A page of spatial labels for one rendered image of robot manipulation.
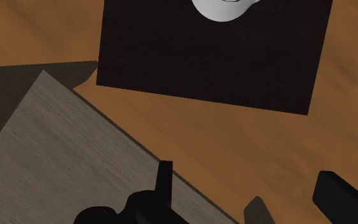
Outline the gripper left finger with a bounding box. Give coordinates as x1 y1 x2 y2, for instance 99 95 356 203
73 160 193 224

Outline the grey wooden table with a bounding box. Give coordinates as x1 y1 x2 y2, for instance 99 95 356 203
0 60 240 224

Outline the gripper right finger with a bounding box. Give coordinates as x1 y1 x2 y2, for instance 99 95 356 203
312 170 358 224

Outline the black robot stand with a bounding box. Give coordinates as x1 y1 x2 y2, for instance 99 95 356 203
95 0 334 116

